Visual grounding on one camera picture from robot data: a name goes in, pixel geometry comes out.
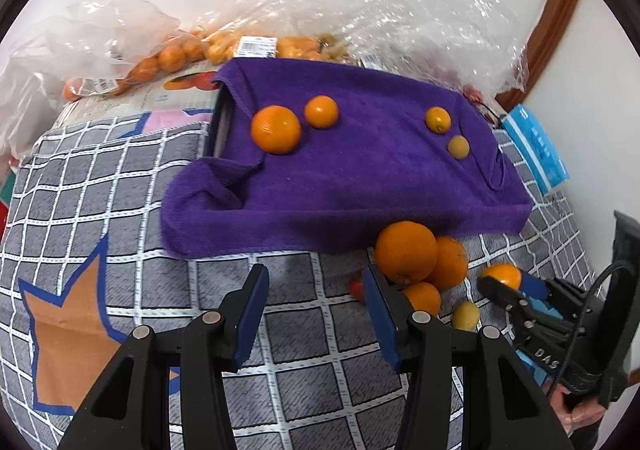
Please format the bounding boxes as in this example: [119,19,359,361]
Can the clear bag of red fruits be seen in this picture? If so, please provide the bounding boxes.
[420,55,496,106]

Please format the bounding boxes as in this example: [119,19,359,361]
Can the clear bag of mandarins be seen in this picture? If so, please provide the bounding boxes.
[202,25,326,66]

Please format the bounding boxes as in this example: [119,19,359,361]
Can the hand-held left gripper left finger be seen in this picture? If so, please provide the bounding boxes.
[57,263,271,450]

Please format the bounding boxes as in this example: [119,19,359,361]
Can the printed paper sheet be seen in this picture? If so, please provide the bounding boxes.
[62,70,223,131]

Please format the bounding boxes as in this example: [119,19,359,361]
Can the brown wooden door frame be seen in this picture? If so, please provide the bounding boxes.
[492,0,586,103]

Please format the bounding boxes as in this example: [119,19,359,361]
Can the person's right hand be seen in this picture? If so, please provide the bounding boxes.
[547,380,608,437]

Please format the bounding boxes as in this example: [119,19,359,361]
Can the large bumpy orange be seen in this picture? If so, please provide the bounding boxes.
[374,221,439,285]

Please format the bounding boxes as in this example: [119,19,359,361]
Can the medium round orange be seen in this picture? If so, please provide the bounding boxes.
[250,105,302,155]

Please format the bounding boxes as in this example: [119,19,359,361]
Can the crumpled clear plastic bags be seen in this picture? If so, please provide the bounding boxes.
[250,0,528,96]

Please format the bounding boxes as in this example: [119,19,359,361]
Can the grey checkered blanket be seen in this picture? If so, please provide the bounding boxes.
[0,112,596,450]

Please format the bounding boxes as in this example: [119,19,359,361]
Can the thin black wire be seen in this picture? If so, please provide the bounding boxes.
[465,95,506,131]

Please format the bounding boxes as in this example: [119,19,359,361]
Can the blue tissue pack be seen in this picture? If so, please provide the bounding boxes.
[500,103,571,194]

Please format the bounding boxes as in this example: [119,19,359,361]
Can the black tray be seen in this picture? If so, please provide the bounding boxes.
[202,85,236,161]

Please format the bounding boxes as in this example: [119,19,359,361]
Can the purple towel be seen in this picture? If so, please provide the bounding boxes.
[160,57,533,261]

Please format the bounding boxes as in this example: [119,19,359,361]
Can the small mandarin orange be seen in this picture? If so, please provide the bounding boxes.
[402,281,442,317]
[427,236,470,291]
[480,264,522,291]
[304,95,340,130]

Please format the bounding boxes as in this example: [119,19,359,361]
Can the clear bag of yellow fruits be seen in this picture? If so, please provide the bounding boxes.
[317,32,371,68]

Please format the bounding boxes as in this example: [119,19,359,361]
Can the small yellow fruit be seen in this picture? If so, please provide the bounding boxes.
[446,135,471,160]
[452,301,482,332]

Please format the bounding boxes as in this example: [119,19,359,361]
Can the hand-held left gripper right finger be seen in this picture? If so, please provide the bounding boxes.
[362,265,573,450]

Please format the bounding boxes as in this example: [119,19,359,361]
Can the small red fruit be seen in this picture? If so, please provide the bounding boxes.
[348,270,368,303]

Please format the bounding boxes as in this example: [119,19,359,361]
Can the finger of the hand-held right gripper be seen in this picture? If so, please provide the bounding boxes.
[519,270,599,320]
[477,276,552,342]

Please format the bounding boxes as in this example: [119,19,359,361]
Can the clear bag of oranges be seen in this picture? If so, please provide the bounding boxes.
[62,0,213,101]

